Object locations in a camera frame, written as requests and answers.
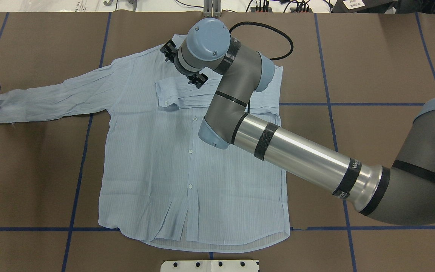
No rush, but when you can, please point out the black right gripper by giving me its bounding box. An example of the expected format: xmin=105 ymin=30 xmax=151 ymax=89
xmin=159 ymin=40 xmax=208 ymax=88

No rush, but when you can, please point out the light blue button shirt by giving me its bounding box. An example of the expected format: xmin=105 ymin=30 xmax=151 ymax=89
xmin=0 ymin=46 xmax=290 ymax=253

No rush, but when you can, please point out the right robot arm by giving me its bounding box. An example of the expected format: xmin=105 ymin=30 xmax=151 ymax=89
xmin=160 ymin=18 xmax=435 ymax=225

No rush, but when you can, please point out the aluminium frame post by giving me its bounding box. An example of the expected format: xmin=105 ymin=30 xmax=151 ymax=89
xmin=203 ymin=0 xmax=222 ymax=18

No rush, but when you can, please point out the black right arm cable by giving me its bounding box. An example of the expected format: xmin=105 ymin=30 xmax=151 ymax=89
xmin=228 ymin=22 xmax=294 ymax=61

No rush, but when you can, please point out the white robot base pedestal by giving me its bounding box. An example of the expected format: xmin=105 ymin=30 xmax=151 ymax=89
xmin=160 ymin=260 xmax=261 ymax=272

